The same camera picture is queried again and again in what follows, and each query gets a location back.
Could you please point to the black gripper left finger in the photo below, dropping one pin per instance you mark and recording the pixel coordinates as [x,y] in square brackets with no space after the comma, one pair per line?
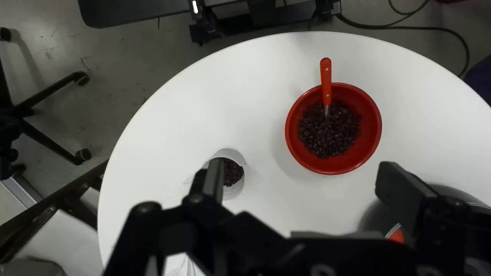
[204,220]

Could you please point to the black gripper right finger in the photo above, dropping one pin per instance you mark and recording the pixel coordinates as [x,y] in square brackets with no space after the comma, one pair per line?
[408,192]

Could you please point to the dark brown beans pile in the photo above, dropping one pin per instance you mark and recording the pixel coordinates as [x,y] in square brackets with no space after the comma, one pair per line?
[233,175]
[327,135]

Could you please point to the clear plastic measuring jug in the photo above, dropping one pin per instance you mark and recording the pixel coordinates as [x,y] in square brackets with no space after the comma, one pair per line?
[233,154]

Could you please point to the red plastic bowl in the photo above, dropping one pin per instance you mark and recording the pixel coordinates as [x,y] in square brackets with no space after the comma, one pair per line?
[301,154]

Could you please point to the red plastic spoon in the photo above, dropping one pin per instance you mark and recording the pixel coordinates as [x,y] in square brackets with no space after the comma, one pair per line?
[326,82]

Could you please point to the dark angled support beam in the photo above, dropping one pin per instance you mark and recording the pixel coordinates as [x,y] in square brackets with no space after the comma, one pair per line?
[46,209]

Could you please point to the black office chair base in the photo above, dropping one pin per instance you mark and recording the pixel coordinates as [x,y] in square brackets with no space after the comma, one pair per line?
[80,79]

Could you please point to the black equipment cluster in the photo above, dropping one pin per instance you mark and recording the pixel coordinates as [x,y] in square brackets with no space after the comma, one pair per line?
[215,25]

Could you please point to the dark grey flat seat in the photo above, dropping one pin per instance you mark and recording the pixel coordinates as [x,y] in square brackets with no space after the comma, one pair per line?
[128,13]

